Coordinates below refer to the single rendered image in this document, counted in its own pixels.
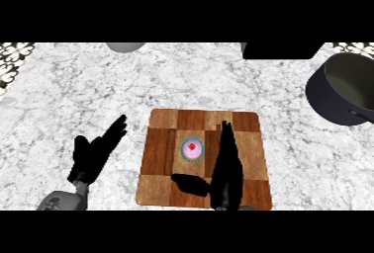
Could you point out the grey round object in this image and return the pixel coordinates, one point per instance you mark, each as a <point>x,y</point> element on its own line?
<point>124,46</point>

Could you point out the brown checkered wooden cutting board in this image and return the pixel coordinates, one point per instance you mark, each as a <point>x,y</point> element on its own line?
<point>160,158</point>

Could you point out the dark grey pot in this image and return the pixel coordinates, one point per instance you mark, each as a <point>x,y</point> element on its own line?
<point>343,89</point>

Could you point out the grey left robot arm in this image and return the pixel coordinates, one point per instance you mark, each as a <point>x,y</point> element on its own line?
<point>65,199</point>

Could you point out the black appliance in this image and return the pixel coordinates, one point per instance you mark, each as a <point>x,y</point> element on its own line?
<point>281,50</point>

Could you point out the pink frosted cupcake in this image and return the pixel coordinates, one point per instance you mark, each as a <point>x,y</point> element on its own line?
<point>192,149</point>

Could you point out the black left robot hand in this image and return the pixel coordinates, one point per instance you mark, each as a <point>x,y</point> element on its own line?
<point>95,152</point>

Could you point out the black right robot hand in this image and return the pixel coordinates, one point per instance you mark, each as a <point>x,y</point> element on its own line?
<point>226,171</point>

